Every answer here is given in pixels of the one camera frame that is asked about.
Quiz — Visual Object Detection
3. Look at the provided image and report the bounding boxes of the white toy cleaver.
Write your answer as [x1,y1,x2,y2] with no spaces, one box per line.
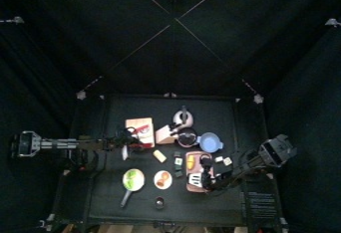
[122,144,131,161]

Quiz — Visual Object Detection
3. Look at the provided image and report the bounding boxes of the beige box with red print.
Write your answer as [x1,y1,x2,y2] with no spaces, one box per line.
[124,116,158,149]

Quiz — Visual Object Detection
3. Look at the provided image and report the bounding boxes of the white toy spatula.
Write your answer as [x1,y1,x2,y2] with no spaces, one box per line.
[187,172,203,189]

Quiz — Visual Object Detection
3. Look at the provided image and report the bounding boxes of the pink toy tray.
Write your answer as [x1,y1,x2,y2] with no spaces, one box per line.
[183,150,215,193]

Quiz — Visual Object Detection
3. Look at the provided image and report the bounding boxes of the blue toy pot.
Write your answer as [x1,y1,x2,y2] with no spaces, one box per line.
[195,131,225,153]

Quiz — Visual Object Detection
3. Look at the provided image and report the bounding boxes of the yellow toy cheese block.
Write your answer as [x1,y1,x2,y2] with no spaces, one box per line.
[152,148,169,164]

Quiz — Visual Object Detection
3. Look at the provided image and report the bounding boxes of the wooden toy knife block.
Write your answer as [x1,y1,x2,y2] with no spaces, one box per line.
[155,124,179,145]

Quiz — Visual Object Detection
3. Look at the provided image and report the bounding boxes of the white plate with orange food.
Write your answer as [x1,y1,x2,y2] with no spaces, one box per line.
[154,169,174,191]

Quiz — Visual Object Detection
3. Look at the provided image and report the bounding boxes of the toy pan with green lettuce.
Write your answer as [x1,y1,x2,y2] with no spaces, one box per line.
[119,167,147,209]

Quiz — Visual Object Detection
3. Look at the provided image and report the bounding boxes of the small dark toy cup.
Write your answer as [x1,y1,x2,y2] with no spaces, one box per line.
[154,196,167,210]

